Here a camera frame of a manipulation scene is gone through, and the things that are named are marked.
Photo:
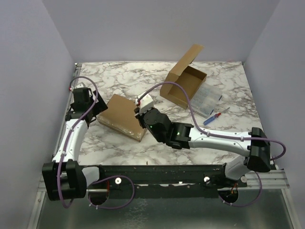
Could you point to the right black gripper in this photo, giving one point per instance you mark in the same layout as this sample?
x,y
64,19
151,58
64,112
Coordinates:
x,y
137,114

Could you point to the brown cardboard express box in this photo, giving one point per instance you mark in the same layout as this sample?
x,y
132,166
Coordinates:
x,y
188,79

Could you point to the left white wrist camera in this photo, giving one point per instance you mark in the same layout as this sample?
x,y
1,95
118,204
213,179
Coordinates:
x,y
81,85

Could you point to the clear plastic container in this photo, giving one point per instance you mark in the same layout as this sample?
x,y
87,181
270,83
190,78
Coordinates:
x,y
205,99

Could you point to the blue handled small screwdriver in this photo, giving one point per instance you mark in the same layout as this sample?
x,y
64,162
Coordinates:
x,y
215,116

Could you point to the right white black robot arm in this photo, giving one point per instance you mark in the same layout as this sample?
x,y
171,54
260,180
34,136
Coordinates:
x,y
252,148

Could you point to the aluminium frame rail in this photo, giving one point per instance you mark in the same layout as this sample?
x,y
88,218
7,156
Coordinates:
x,y
274,179

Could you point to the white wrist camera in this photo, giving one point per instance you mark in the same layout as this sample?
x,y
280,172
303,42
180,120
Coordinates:
x,y
81,85
143,105

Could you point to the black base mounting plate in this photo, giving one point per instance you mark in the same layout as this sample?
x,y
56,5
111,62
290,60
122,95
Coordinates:
x,y
121,187

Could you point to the taped brown cardboard box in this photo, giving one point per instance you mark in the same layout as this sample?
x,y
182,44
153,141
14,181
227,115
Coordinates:
x,y
120,117

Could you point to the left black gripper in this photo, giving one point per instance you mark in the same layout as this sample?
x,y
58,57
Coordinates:
x,y
100,106

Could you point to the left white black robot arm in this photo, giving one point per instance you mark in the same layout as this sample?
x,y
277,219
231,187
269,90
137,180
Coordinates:
x,y
63,177

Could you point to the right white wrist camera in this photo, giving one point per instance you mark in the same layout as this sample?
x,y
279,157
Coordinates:
x,y
143,105

